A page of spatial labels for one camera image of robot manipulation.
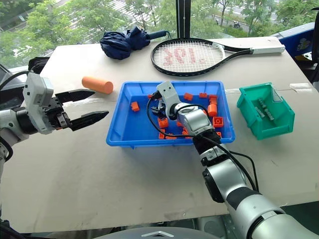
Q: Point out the black tennis racket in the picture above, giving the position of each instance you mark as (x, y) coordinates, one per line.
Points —
(159, 67)

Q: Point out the orange foam cylinder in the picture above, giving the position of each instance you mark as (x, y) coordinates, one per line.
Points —
(97, 85)

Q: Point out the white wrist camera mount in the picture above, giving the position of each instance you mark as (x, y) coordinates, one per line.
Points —
(37, 99)
(167, 94)

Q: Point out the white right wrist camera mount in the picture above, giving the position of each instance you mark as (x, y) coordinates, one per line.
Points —
(167, 94)

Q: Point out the navy folded umbrella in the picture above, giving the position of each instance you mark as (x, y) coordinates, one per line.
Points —
(119, 44)

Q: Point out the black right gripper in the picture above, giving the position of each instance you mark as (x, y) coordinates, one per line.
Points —
(162, 112)

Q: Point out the orange studded square brick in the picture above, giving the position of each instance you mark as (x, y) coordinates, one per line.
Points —
(218, 122)

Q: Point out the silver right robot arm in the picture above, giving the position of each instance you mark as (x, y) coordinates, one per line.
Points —
(239, 196)

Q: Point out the green plastic bin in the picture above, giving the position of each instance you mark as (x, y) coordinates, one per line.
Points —
(271, 124)

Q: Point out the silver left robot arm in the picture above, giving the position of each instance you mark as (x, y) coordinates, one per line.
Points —
(10, 122)

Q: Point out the black chair back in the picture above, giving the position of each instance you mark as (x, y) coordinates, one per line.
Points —
(37, 64)

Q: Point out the blue plastic bin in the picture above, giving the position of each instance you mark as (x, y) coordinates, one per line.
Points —
(124, 129)

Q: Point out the black window frame post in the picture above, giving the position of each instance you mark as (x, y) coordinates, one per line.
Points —
(183, 17)

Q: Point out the small orange cylinder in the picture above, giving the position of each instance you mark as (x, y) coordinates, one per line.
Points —
(212, 110)

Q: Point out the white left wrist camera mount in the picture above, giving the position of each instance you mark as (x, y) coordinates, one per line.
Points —
(37, 99)

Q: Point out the blue printed board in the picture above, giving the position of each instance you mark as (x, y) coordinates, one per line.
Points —
(296, 37)

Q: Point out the grey battery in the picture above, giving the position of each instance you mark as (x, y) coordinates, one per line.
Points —
(262, 102)
(259, 111)
(269, 114)

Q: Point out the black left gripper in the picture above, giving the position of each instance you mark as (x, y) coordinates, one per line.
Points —
(58, 114)

